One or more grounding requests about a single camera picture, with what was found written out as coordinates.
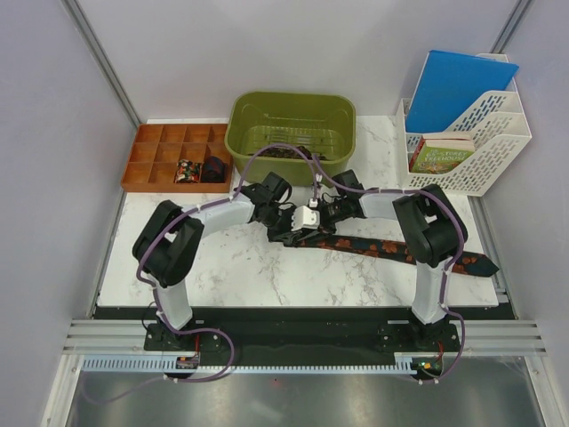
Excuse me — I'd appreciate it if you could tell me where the black orange floral tie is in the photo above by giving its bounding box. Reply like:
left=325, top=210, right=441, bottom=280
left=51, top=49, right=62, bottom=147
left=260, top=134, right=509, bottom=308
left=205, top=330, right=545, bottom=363
left=289, top=235, right=500, bottom=278

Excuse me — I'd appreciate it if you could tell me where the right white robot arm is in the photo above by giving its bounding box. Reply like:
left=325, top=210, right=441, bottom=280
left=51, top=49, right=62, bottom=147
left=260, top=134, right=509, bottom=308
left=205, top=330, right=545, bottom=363
left=301, top=171, right=468, bottom=350

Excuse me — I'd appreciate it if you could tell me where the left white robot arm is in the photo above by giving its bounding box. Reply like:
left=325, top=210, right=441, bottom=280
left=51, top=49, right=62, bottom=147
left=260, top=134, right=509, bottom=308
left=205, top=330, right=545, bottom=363
left=132, top=173, right=292, bottom=350

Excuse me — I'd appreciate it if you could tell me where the dark tie in basin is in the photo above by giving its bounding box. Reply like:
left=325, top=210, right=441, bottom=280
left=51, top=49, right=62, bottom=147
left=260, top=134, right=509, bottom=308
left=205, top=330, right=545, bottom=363
left=260, top=145, right=314, bottom=159

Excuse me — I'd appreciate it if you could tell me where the olive green plastic basin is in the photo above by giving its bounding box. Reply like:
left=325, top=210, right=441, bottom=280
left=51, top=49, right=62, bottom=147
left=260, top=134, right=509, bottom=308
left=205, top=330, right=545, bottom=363
left=225, top=92, right=356, bottom=187

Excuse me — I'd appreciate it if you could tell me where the rolled dark navy tie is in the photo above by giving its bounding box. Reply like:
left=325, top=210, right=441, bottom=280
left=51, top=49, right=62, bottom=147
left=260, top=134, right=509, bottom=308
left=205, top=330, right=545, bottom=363
left=200, top=156, right=227, bottom=183

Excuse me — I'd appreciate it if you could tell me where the green treehouse book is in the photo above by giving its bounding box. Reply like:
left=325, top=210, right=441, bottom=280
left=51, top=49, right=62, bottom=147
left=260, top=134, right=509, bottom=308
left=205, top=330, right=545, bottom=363
left=409, top=132, right=476, bottom=174

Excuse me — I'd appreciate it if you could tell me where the rolled colourful floral tie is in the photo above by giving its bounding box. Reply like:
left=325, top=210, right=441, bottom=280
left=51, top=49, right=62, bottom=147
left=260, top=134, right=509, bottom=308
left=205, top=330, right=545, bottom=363
left=174, top=159, right=202, bottom=184

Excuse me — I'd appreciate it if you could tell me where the orange compartment tray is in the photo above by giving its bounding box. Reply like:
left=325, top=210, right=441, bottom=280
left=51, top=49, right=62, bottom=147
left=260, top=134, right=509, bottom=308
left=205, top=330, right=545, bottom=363
left=121, top=123, right=233, bottom=193

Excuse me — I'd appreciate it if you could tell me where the blue folder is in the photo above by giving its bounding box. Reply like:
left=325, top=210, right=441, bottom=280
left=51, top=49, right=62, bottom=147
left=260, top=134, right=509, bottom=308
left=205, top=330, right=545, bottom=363
left=405, top=50, right=519, bottom=133

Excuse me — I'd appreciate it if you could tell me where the white file organizer rack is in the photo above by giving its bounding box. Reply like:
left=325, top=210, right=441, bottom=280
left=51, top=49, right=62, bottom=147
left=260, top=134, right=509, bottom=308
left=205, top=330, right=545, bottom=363
left=395, top=54, right=532, bottom=197

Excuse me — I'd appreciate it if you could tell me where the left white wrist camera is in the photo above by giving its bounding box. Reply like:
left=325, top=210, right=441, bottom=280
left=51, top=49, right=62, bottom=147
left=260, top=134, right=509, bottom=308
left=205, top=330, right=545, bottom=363
left=292, top=205, right=320, bottom=231

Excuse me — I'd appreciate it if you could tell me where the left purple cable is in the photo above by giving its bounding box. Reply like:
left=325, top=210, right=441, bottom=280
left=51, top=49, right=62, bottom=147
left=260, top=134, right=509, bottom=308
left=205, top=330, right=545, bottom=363
left=82, top=144, right=324, bottom=406

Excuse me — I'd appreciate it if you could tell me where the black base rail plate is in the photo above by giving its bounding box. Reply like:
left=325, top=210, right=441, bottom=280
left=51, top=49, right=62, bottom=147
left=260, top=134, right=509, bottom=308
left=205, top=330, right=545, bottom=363
left=93, top=304, right=463, bottom=368

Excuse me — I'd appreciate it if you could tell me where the grey slotted cable duct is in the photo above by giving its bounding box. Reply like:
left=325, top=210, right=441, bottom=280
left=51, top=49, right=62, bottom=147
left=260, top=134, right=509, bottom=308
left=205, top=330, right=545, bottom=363
left=81, top=354, right=434, bottom=375

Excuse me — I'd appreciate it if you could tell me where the aluminium frame rail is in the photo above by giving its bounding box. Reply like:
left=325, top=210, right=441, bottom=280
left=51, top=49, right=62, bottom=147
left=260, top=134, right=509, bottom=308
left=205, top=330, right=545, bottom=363
left=64, top=320, right=546, bottom=357

